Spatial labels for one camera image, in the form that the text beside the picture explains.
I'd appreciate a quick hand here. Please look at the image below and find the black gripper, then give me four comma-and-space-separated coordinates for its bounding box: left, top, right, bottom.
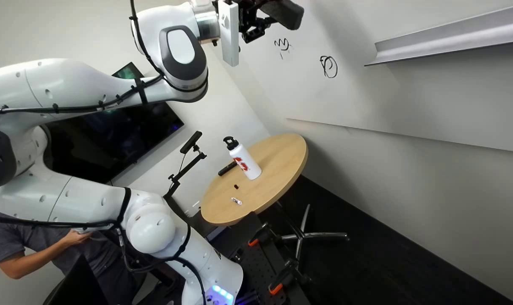
237, 0, 279, 44

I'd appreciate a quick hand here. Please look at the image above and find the black felt whiteboard eraser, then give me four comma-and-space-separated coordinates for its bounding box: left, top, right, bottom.
267, 0, 306, 32

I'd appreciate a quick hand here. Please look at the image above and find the grey metal eraser shelf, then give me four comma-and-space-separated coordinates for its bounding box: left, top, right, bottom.
364, 3, 513, 68

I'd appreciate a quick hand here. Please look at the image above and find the white water bottle black lid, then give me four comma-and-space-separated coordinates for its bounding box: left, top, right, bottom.
222, 134, 264, 183

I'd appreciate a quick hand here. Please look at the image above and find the black oblong object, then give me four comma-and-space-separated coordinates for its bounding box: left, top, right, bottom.
217, 159, 239, 178

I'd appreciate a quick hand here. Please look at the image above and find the white whiteboard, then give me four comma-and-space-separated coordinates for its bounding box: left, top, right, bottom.
237, 0, 513, 157

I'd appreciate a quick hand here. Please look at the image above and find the round wooden table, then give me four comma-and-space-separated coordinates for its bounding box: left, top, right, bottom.
200, 132, 310, 227

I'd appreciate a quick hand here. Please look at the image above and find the orange black clamp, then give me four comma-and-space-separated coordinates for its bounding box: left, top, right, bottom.
266, 264, 294, 298
245, 222, 269, 249

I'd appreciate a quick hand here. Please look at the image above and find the person in grey t-shirt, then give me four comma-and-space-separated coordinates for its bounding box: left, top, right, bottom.
0, 217, 130, 305

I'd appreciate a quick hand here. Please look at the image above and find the black wall monitor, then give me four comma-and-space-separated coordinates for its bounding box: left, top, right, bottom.
40, 61, 188, 186

